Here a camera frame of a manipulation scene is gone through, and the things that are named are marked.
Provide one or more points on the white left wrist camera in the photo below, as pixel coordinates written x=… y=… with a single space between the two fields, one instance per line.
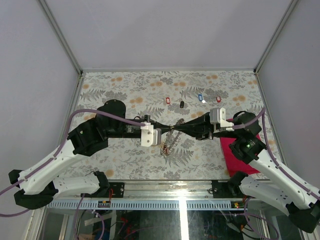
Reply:
x=150 y=136

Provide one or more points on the aluminium mounting rail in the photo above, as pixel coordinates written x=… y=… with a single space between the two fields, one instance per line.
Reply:
x=165 y=188

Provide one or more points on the floral table mat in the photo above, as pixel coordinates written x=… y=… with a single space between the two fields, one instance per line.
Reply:
x=145 y=93

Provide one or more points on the blue key tag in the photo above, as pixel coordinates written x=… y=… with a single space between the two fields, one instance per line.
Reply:
x=201 y=99

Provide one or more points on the black car key fob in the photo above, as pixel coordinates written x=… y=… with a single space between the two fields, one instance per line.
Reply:
x=182 y=104

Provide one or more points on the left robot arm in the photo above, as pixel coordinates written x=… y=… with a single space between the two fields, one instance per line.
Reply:
x=40 y=184

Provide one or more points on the aluminium frame post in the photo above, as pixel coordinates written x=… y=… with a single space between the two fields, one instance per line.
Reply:
x=279 y=28
x=59 y=35

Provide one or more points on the large silver keyring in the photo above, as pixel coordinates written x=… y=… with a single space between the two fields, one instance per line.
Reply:
x=171 y=141

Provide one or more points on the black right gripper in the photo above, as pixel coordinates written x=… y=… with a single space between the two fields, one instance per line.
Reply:
x=199 y=127

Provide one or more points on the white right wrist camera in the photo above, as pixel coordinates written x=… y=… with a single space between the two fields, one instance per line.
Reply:
x=217 y=118

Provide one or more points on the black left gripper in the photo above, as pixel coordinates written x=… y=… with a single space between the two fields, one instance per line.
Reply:
x=163 y=127

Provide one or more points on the left aluminium frame post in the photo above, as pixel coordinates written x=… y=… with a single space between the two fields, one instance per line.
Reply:
x=59 y=35

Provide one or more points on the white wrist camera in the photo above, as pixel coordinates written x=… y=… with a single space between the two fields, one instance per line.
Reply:
x=150 y=136
x=217 y=118

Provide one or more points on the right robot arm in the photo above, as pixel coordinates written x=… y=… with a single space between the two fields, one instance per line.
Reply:
x=290 y=194

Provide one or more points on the grey slotted cable duct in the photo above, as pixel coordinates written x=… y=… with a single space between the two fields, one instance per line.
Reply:
x=120 y=204

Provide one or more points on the right aluminium frame post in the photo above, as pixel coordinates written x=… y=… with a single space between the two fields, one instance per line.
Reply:
x=279 y=28

